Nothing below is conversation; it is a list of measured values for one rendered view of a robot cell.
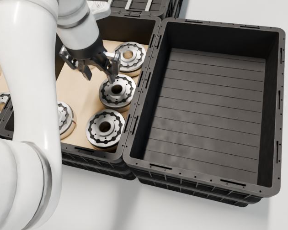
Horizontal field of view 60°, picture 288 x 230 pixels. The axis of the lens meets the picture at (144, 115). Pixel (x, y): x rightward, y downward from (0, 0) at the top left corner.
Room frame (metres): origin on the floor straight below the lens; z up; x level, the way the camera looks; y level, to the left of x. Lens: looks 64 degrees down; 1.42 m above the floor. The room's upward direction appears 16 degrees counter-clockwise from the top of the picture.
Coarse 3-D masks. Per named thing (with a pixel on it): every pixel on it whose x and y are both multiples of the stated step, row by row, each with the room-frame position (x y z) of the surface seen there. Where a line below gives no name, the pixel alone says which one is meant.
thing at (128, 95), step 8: (104, 80) 0.41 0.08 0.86; (120, 80) 0.39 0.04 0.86; (128, 80) 0.39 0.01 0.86; (104, 88) 0.38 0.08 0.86; (128, 88) 0.36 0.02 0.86; (104, 96) 0.36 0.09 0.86; (128, 96) 0.34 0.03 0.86; (104, 104) 0.34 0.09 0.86; (112, 104) 0.33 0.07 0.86; (120, 104) 0.32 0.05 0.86
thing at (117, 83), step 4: (112, 84) 0.38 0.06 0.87; (116, 84) 0.38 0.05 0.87; (120, 84) 0.38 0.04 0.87; (124, 84) 0.37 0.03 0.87; (108, 88) 0.38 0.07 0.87; (124, 88) 0.36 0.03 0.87; (108, 92) 0.36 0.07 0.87; (120, 92) 0.36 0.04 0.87; (124, 92) 0.35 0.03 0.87; (112, 96) 0.35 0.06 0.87; (116, 96) 0.35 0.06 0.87; (120, 96) 0.34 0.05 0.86
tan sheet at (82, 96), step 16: (112, 48) 0.54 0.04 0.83; (144, 48) 0.50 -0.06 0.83; (64, 64) 0.53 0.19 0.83; (64, 80) 0.47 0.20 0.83; (80, 80) 0.45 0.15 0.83; (96, 80) 0.44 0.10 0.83; (64, 96) 0.42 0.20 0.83; (80, 96) 0.40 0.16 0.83; (96, 96) 0.39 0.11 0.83; (80, 112) 0.35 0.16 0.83; (80, 128) 0.30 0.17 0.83; (80, 144) 0.26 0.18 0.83
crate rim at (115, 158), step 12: (156, 24) 0.49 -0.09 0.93; (156, 36) 0.45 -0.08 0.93; (144, 60) 0.38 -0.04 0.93; (144, 72) 0.35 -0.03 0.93; (12, 108) 0.36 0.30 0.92; (132, 108) 0.27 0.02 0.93; (132, 120) 0.24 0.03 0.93; (0, 132) 0.30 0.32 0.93; (12, 132) 0.29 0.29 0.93; (120, 144) 0.19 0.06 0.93; (84, 156) 0.20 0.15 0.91; (96, 156) 0.18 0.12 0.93; (108, 156) 0.17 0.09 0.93; (120, 156) 0.17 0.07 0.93
